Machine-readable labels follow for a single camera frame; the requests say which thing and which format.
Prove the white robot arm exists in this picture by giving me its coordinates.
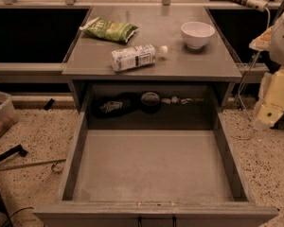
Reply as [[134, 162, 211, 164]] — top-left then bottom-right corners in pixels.
[[249, 11, 284, 130]]

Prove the grey open top drawer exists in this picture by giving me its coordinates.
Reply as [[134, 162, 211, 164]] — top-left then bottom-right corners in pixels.
[[32, 82, 279, 227]]

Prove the grey cabinet table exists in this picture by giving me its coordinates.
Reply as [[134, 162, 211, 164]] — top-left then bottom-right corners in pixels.
[[63, 4, 241, 103]]

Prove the green chip bag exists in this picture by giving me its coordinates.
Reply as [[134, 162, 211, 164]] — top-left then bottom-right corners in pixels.
[[80, 17, 138, 44]]

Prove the white ceramic bowl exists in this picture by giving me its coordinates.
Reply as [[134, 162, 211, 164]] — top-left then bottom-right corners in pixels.
[[181, 22, 216, 49]]

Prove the small black floor block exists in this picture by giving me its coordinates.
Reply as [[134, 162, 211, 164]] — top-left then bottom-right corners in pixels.
[[44, 98, 55, 111]]

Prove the thin metal rod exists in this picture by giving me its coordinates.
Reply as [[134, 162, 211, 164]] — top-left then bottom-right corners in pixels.
[[0, 159, 66, 172]]

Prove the black bar on floor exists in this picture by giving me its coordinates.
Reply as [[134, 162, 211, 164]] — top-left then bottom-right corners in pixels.
[[0, 145, 27, 162]]

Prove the clear plastic storage bin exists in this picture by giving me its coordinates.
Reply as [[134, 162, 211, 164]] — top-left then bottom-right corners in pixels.
[[0, 92, 19, 137]]

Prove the white power cable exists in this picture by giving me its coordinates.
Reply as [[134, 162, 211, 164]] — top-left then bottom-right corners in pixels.
[[235, 7, 272, 142]]

